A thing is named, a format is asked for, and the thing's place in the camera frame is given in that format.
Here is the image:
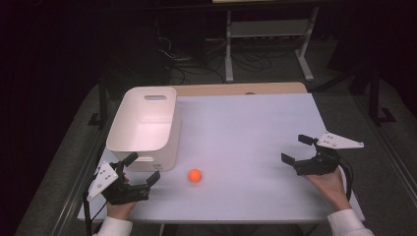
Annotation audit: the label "white table mat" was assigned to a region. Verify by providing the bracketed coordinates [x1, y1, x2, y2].
[77, 92, 366, 224]

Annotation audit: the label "orange ball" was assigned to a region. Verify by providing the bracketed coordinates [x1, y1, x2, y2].
[188, 168, 203, 184]

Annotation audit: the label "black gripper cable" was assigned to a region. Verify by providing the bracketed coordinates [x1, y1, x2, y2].
[83, 175, 109, 236]
[338, 156, 356, 202]

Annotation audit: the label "black metal stand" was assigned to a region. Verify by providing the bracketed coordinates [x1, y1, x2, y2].
[88, 73, 110, 130]
[367, 63, 397, 126]

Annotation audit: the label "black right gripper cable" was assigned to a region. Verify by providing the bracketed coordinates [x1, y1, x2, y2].
[338, 156, 356, 202]

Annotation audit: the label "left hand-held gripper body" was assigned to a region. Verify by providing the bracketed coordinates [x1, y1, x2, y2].
[87, 160, 151, 207]

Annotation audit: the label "person's left hand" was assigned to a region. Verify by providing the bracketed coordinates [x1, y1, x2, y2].
[106, 200, 138, 221]

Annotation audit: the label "black floor cables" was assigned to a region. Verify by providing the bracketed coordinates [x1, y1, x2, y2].
[156, 35, 296, 86]

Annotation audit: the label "wooden table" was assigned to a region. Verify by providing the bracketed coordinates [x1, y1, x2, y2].
[170, 82, 308, 97]

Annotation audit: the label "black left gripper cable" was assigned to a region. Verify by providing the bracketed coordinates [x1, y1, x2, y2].
[83, 175, 109, 236]

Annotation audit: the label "person's right hand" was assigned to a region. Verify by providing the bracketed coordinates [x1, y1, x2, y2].
[303, 166, 351, 212]

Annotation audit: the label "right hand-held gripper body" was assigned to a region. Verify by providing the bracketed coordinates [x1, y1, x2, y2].
[293, 131, 365, 176]

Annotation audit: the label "white metal desk frame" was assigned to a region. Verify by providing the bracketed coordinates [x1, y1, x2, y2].
[223, 6, 321, 83]

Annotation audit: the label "white plastic storage bin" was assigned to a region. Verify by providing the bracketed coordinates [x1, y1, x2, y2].
[105, 86, 182, 173]

